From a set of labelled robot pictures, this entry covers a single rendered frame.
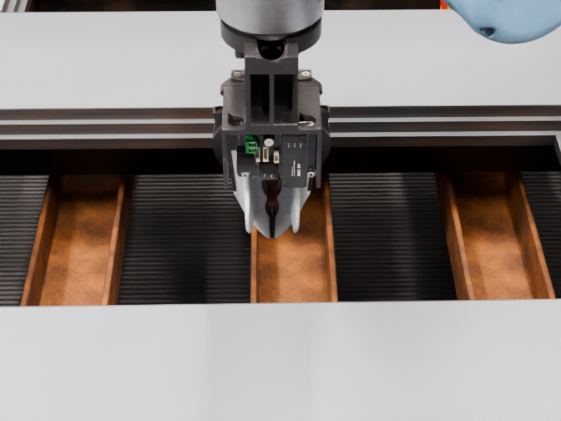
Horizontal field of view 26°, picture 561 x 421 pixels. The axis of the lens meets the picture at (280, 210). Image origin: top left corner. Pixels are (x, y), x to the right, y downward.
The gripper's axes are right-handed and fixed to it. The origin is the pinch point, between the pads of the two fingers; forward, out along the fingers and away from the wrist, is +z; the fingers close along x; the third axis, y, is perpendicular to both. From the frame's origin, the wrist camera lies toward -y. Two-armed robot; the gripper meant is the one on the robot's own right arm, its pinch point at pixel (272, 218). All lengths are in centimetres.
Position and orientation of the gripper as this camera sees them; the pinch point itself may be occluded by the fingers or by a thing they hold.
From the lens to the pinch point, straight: 98.9
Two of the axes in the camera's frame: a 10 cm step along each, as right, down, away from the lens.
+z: 0.0, 7.8, 6.3
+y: 0.1, 6.3, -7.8
